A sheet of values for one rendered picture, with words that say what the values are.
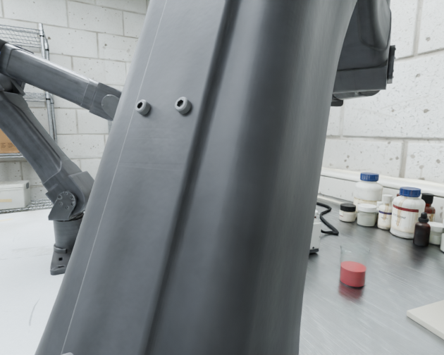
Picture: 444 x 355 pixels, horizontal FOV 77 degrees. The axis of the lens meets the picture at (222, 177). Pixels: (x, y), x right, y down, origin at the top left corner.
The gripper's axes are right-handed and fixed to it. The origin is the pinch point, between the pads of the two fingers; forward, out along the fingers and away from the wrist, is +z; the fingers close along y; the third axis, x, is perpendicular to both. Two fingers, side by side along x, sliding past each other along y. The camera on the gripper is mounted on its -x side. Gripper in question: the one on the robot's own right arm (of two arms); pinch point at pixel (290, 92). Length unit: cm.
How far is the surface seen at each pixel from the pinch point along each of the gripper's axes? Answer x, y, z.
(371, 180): 21.1, -32.1, 8.8
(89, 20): -88, 58, 238
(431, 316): 31.3, -5.5, -27.4
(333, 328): 32.1, 7.4, -24.4
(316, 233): 27.7, -3.8, -5.4
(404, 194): 22.2, -29.5, -3.2
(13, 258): 32, 53, 11
